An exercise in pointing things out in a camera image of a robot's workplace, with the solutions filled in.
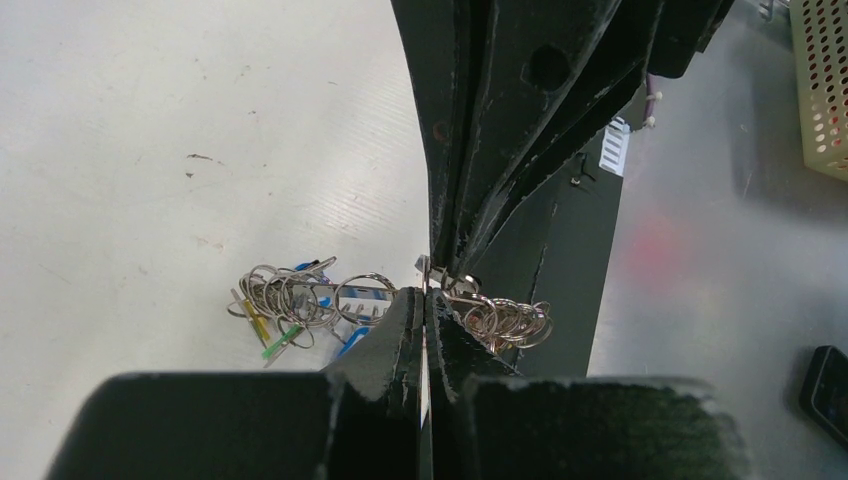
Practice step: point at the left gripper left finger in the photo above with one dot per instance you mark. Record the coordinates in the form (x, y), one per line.
(357, 418)

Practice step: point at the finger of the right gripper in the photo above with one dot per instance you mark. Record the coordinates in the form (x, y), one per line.
(437, 39)

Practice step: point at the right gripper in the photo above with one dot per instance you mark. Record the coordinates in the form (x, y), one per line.
(553, 74)

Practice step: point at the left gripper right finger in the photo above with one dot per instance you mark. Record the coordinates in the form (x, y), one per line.
(490, 422)

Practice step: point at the key with black tag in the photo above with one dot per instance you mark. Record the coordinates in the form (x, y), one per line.
(434, 276)

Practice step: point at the cream perforated basket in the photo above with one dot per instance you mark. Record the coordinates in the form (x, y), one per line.
(819, 35)

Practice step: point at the black smartphone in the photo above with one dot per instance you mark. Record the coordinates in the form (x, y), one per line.
(823, 395)

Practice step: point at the right white cable duct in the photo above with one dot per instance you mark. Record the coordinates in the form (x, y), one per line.
(614, 146)

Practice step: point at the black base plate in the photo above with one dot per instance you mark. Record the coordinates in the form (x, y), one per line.
(555, 247)

